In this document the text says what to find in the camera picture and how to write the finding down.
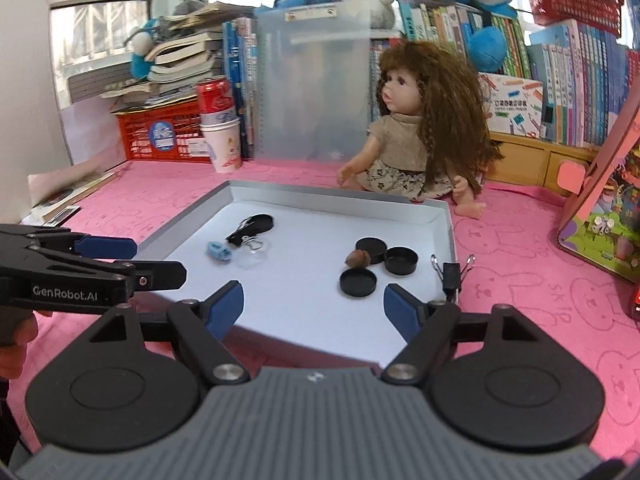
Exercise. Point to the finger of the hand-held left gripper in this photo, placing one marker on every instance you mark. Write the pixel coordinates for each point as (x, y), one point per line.
(402, 312)
(160, 275)
(225, 311)
(107, 249)

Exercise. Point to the light blue toy shoe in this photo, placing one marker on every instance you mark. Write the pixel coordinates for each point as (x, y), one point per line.
(218, 251)

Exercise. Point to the black binder clip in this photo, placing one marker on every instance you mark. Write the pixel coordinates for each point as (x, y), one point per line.
(452, 275)
(240, 234)

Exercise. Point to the shallow white cardboard box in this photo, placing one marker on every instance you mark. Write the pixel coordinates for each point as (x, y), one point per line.
(300, 240)

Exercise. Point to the person's left hand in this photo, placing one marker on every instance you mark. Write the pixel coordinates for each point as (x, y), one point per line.
(17, 360)

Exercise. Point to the clear plastic piece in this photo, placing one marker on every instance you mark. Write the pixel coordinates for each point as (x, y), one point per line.
(254, 256)

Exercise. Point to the flat pile of books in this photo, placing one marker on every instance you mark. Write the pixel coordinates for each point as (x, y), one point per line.
(70, 195)

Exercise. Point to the brown walnut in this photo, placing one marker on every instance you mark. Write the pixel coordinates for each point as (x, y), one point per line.
(358, 259)

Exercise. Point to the pink bunny print blanket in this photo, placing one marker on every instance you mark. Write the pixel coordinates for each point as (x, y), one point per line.
(520, 280)

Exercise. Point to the large red plastic basket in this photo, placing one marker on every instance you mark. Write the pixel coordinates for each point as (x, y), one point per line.
(160, 135)

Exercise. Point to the white paper cup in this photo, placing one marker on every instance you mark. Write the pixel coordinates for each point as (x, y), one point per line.
(223, 147)

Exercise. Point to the red soda can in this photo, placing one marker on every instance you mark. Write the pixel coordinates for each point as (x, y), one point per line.
(215, 100)

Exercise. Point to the brown-haired doll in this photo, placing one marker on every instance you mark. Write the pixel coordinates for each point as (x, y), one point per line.
(425, 125)

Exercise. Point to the blue and white plush toy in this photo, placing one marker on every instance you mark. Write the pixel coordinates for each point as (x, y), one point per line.
(145, 55)

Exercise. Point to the wooden drawer shelf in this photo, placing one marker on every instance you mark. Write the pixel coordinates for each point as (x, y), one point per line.
(535, 160)

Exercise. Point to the row of thin blue books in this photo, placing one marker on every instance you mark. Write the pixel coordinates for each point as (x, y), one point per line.
(240, 85)

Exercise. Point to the stack of worn books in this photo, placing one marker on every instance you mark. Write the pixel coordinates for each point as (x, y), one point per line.
(185, 55)

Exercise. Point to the window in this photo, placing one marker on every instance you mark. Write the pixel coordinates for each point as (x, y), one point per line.
(95, 35)

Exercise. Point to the pink cardboard toy house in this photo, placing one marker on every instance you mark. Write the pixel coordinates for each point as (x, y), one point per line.
(607, 220)

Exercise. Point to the white printed cardboard box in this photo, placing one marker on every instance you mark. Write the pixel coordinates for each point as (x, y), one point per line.
(512, 105)

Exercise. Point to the translucent plastic clipboard case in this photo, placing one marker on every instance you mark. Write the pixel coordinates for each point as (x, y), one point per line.
(312, 85)

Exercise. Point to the row of light blue books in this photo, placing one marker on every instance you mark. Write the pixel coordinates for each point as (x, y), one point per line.
(580, 85)

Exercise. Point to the row of colourful books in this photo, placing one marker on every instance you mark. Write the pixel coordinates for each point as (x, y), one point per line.
(440, 22)

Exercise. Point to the small red plastic basket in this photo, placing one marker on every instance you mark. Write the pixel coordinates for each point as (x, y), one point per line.
(570, 0)

